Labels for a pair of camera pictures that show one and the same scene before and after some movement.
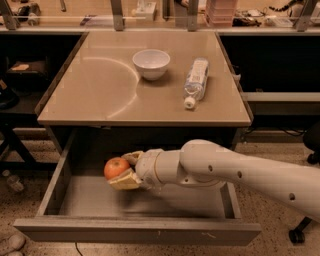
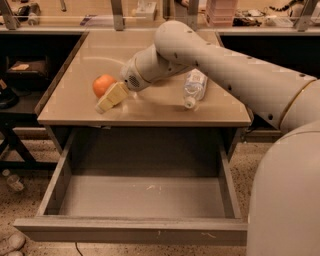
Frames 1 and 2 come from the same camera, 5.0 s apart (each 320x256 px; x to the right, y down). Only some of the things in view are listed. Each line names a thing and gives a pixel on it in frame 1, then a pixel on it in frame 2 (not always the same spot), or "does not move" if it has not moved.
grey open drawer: (79, 200) does not move
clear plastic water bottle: (196, 82) does not move
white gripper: (146, 168) to (130, 75)
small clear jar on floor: (13, 181) does not move
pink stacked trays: (220, 13) does not move
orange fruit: (115, 167) to (101, 84)
